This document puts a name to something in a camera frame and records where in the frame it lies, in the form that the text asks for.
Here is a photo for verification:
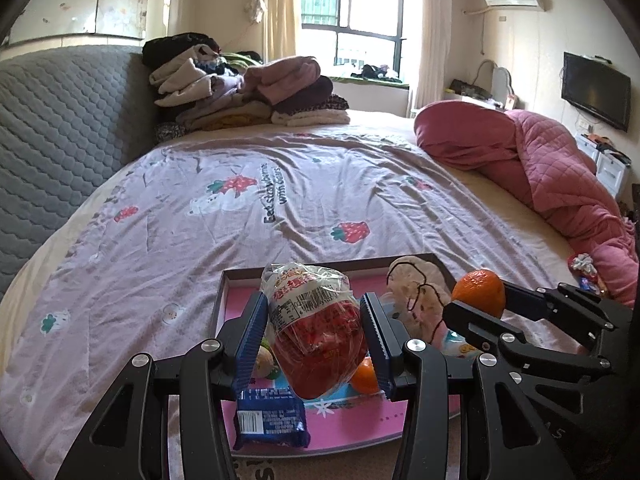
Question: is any shallow box with pink bottom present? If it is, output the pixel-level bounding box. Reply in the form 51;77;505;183
209;252;463;458

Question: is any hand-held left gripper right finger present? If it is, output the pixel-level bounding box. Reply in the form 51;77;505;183
360;291;576;480

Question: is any cream scrunchie with black trim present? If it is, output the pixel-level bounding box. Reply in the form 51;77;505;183
385;255;458;346

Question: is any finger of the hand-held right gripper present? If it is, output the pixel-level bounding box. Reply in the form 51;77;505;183
501;280;633;333
442;300;522;357

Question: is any cluttered dressing table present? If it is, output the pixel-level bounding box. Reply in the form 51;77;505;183
447;80;506;108

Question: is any orange mandarin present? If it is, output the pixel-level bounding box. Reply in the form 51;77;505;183
348;357;381;395
451;269;507;318

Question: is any pile of folded clothes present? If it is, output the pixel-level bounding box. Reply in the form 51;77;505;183
141;32;351;143

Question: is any white drawer cabinet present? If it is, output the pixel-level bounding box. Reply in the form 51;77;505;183
575;132;632;196

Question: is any dark clothes heap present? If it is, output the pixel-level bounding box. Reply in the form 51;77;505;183
352;63;403;81

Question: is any toy egg with blue top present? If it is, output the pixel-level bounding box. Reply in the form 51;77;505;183
440;327;476;361

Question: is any red toy egg clear wrapper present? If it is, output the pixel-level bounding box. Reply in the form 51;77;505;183
260;261;368;401

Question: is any black wall television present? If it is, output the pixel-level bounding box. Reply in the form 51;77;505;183
561;51;632;132

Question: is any window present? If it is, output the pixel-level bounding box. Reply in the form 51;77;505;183
297;0;411;86

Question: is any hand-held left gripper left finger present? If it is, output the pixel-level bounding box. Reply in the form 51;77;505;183
55;290;271;480

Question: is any pink quilted blanket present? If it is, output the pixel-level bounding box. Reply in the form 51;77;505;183
414;101;640;306

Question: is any blue cookie packet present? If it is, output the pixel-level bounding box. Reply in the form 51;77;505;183
233;385;311;451

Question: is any grey quilted headboard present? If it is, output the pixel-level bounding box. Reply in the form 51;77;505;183
0;44;161;301

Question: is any cream curtain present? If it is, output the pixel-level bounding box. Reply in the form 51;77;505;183
417;0;456;111
265;0;301;61

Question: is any green windowsill cushion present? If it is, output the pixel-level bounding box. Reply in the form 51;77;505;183
330;72;411;91

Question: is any walnut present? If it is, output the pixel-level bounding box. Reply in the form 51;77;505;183
256;342;275;376

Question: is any white knotted toy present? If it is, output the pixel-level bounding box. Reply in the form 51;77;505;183
570;254;598;276

